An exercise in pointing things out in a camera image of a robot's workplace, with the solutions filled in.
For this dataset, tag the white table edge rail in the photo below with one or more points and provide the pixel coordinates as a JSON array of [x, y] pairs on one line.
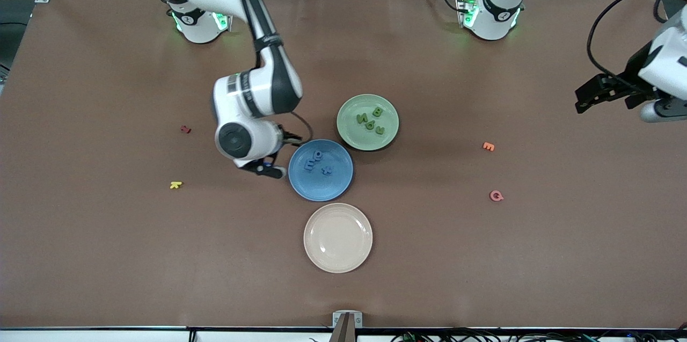
[[107, 336]]

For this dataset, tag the green foam letter N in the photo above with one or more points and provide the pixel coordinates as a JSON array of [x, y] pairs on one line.
[[362, 118]]

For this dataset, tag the beige round plate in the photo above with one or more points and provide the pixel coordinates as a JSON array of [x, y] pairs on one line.
[[338, 237]]

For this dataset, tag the grey camera bracket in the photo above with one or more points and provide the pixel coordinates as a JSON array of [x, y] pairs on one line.
[[347, 326]]

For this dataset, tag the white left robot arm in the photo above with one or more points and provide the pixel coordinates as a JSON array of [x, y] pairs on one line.
[[496, 14]]

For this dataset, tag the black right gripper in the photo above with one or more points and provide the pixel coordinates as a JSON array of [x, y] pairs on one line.
[[285, 137]]

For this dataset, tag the green foam letter B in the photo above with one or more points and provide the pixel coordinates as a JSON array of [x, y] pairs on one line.
[[377, 112]]

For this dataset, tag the blue foam letter P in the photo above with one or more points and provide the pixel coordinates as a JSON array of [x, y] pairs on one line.
[[315, 155]]

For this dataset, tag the green foam letter P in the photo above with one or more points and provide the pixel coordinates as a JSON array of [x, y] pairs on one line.
[[367, 126]]

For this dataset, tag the blue foam letter E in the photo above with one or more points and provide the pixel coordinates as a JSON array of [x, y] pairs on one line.
[[307, 165]]

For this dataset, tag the table cover sheet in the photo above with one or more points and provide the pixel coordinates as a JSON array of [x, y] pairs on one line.
[[107, 256]]

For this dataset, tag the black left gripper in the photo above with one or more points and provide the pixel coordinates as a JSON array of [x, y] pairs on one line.
[[636, 69]]

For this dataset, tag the blue round plate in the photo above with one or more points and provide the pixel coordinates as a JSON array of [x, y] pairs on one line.
[[322, 189]]

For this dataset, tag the pink foam letter Q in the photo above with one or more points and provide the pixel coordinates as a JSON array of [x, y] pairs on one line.
[[491, 196]]

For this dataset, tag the blue foam letter X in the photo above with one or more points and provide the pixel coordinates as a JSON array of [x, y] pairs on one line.
[[326, 170]]

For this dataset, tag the green foam letter U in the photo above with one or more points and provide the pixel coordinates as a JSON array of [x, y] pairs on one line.
[[380, 132]]

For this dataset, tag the green round plate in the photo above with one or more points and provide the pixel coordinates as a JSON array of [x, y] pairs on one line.
[[354, 138]]

